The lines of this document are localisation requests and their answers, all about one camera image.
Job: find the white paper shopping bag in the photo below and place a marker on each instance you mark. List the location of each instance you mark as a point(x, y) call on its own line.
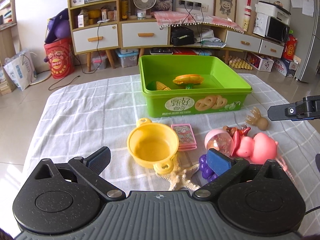
point(20, 69)

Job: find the black bag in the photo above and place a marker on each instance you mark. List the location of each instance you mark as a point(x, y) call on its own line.
point(181, 36)

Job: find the yellow egg tray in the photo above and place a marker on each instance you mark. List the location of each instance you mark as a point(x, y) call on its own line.
point(237, 63)

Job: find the purple plush toy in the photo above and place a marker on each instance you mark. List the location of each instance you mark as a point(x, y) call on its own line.
point(58, 27)

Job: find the small red figurine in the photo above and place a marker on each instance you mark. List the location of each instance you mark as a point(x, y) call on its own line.
point(232, 129)

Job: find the toy corn cob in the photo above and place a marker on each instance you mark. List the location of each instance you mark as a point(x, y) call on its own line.
point(156, 85)

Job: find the wooden desk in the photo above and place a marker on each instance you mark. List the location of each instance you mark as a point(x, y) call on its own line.
point(8, 21)

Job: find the clear pink capsule ball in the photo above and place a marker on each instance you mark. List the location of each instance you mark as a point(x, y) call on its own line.
point(220, 140)

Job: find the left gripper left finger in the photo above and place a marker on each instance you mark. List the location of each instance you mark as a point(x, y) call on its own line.
point(88, 170)

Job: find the grey refrigerator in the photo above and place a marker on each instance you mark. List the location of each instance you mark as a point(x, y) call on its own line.
point(305, 25)

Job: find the beige starfish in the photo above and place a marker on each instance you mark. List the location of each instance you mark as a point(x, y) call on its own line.
point(180, 178)

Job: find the clear storage bin blue lid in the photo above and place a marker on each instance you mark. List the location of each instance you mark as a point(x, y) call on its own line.
point(128, 57)

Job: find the purple toy grapes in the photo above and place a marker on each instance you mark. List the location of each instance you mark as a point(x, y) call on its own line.
point(207, 173)

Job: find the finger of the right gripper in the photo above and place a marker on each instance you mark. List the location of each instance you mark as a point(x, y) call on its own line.
point(306, 109)

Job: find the red snack bucket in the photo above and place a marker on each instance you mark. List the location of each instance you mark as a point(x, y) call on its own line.
point(60, 58)

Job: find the white toy box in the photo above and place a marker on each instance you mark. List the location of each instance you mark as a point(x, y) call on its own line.
point(259, 62)

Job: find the long wooden tv cabinet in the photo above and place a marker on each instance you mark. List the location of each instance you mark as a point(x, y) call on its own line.
point(147, 33)

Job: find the pink pig toy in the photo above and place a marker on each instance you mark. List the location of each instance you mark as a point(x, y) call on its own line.
point(257, 149)

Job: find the green plastic cookie box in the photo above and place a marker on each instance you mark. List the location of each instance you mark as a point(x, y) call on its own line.
point(222, 89)

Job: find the orange toy pumpkin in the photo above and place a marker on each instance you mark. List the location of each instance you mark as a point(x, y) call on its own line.
point(188, 81)

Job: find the framed cartoon girl picture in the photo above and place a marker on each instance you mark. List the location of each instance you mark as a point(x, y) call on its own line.
point(225, 9)

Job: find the pink lace cloth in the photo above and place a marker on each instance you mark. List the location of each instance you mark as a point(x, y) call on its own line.
point(175, 19)

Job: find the white table fan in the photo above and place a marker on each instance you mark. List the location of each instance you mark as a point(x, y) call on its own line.
point(143, 6)

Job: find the grey checked cloth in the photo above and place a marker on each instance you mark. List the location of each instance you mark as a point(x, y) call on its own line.
point(80, 119)

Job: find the pink card box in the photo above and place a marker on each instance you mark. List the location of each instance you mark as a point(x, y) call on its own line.
point(187, 141)

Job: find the yellow toy pot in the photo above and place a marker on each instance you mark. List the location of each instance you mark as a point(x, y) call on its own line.
point(153, 145)

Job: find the brown antler toy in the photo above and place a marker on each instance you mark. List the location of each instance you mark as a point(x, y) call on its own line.
point(257, 120)

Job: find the wooden shelf cabinet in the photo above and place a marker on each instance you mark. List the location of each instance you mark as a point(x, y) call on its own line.
point(94, 28)

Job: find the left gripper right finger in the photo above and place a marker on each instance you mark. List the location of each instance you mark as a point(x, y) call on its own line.
point(228, 170)

